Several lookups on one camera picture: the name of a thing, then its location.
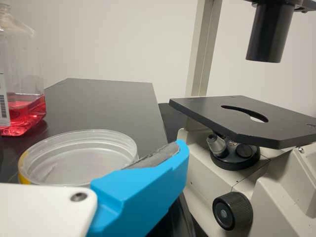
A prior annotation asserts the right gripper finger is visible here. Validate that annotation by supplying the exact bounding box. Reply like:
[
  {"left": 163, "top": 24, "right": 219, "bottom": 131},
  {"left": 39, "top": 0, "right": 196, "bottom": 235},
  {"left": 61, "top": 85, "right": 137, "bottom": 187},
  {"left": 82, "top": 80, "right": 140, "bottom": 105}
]
[{"left": 86, "top": 139, "right": 190, "bottom": 237}]

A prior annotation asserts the petri dish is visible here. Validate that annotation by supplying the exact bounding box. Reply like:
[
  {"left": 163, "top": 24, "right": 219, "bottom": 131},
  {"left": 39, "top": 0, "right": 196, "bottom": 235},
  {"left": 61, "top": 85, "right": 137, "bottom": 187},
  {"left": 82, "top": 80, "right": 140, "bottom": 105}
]
[{"left": 17, "top": 127, "right": 138, "bottom": 186}]

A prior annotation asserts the cream microscope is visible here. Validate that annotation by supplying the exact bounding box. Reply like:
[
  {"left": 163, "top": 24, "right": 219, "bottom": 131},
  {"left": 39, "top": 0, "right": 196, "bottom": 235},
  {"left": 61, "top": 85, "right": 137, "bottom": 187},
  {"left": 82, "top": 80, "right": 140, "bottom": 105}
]
[{"left": 168, "top": 0, "right": 316, "bottom": 237}]

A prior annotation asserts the red liquid bottle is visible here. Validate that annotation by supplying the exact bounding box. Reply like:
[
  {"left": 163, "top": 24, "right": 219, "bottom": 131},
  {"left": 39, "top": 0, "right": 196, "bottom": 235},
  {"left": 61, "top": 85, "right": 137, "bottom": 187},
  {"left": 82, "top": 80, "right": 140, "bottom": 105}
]
[{"left": 0, "top": 2, "right": 47, "bottom": 137}]

